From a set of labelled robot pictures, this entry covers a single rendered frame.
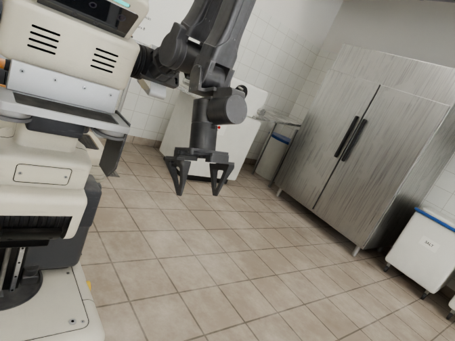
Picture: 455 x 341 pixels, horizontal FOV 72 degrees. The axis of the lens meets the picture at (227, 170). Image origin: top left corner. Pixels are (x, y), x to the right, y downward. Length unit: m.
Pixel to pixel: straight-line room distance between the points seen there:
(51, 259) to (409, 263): 3.20
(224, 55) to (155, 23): 3.13
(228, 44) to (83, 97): 0.35
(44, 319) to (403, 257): 3.22
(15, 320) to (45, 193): 0.53
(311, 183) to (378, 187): 0.77
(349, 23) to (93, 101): 4.87
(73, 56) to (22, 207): 0.37
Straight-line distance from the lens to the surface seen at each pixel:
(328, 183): 3.78
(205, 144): 0.65
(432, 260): 3.68
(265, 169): 4.86
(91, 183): 1.11
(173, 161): 0.64
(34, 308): 1.34
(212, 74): 0.68
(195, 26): 0.77
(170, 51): 0.77
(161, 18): 3.81
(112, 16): 0.79
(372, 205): 3.55
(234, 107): 0.61
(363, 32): 5.23
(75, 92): 0.80
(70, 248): 1.39
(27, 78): 0.78
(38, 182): 0.91
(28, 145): 0.89
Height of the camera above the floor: 1.24
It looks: 16 degrees down
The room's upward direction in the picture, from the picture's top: 24 degrees clockwise
